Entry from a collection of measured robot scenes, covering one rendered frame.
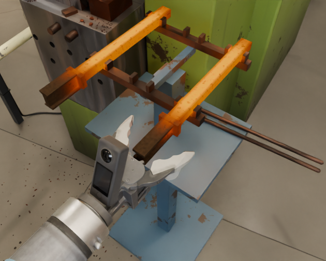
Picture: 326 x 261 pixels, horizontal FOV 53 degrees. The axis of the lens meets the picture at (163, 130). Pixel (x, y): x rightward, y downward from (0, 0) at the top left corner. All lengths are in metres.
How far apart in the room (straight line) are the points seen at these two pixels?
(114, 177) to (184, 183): 0.38
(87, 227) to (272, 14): 1.21
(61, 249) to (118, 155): 0.16
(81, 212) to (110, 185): 0.06
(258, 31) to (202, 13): 0.54
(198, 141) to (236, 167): 0.91
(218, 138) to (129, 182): 0.45
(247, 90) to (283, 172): 0.48
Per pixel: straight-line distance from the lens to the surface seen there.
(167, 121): 0.63
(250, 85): 1.76
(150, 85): 0.71
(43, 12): 1.25
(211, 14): 1.07
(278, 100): 2.22
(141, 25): 0.87
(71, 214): 0.54
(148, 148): 0.60
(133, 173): 0.57
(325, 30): 2.94
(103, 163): 0.53
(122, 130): 0.63
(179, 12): 1.12
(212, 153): 0.93
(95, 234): 0.55
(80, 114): 1.55
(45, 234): 0.54
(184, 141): 0.95
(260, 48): 1.61
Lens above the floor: 1.53
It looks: 52 degrees down
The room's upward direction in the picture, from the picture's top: straight up
